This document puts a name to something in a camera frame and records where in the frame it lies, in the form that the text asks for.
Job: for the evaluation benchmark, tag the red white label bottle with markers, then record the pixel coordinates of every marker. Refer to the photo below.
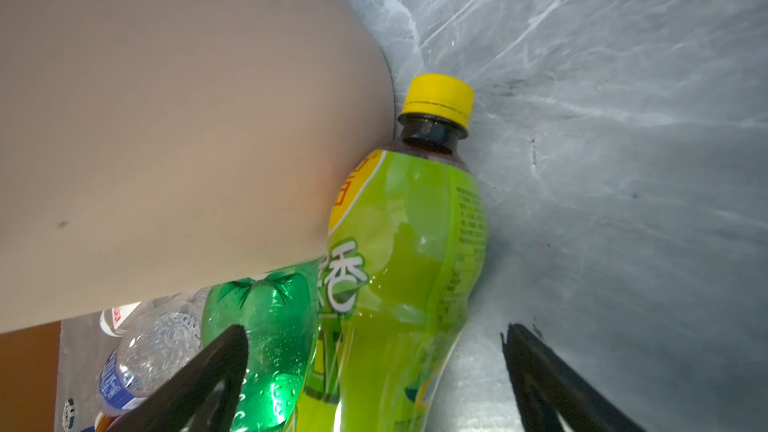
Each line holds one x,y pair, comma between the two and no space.
116,321

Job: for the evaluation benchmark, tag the clear blue label bottle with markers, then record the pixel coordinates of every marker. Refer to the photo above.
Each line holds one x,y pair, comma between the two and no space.
164,337

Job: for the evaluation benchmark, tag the green sprite bottle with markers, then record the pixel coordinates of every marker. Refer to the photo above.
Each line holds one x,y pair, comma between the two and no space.
278,311

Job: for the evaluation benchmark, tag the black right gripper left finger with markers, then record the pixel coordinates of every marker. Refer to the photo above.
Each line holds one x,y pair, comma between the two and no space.
202,396

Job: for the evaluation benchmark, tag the yellow green tea bottle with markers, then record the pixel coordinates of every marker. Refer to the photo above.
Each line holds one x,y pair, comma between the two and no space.
407,237

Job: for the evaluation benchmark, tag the beige waste bin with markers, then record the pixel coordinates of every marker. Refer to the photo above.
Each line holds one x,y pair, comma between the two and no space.
155,146

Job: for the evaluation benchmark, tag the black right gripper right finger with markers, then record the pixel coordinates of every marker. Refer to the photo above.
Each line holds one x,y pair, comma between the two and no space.
550,395

